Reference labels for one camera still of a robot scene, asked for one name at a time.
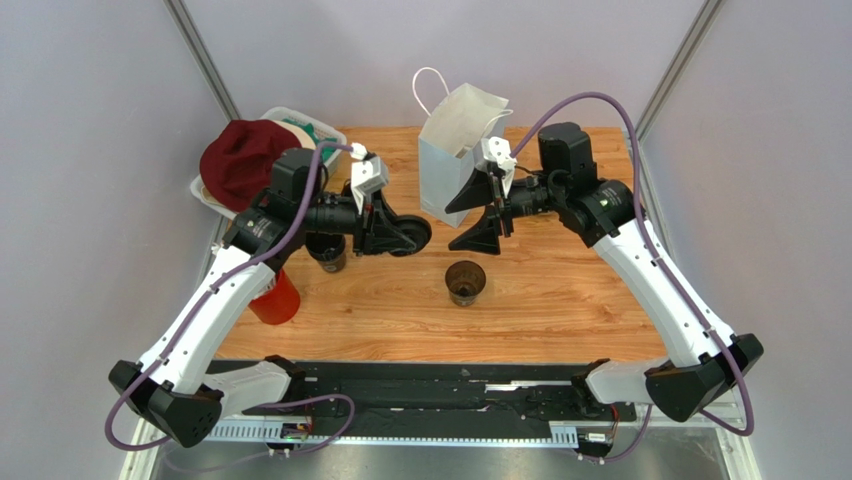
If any white plastic basket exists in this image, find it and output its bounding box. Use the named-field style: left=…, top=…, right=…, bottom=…
left=190, top=107, right=346, bottom=219

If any white paper bag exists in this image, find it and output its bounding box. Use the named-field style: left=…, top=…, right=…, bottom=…
left=411, top=67, right=513, bottom=228

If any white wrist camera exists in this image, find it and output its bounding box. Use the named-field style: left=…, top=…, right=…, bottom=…
left=350, top=142, right=390, bottom=214
left=477, top=136, right=517, bottom=183

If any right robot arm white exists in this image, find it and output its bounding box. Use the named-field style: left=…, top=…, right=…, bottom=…
left=446, top=122, right=764, bottom=422

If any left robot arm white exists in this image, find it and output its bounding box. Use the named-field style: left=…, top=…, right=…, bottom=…
left=109, top=143, right=432, bottom=448

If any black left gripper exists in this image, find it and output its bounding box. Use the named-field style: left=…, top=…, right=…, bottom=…
left=299, top=189, right=416, bottom=258

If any dark red bucket hat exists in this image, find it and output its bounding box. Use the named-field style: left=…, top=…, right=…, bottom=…
left=199, top=120, right=301, bottom=213

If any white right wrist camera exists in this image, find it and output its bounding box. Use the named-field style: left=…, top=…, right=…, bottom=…
left=477, top=136, right=517, bottom=183

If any red cup with straws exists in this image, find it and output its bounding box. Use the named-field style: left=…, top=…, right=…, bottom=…
left=249, top=270, right=301, bottom=325

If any brown coffee cup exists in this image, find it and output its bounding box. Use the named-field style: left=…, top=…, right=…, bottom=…
left=444, top=260, right=487, bottom=307

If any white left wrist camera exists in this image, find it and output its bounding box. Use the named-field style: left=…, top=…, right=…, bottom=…
left=350, top=142, right=390, bottom=214

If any stack of black cups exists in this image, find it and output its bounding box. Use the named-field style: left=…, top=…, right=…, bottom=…
left=305, top=232, right=347, bottom=273

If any green cloth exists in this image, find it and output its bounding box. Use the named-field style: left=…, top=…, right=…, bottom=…
left=282, top=118, right=339, bottom=168

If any beige hat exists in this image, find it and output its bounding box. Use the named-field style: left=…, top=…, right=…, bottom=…
left=275, top=121, right=316, bottom=150

